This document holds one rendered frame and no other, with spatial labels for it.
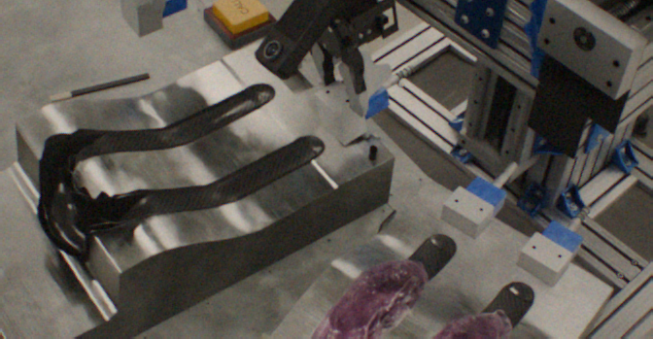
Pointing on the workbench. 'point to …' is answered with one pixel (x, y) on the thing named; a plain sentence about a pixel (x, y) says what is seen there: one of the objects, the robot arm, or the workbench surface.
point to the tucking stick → (100, 86)
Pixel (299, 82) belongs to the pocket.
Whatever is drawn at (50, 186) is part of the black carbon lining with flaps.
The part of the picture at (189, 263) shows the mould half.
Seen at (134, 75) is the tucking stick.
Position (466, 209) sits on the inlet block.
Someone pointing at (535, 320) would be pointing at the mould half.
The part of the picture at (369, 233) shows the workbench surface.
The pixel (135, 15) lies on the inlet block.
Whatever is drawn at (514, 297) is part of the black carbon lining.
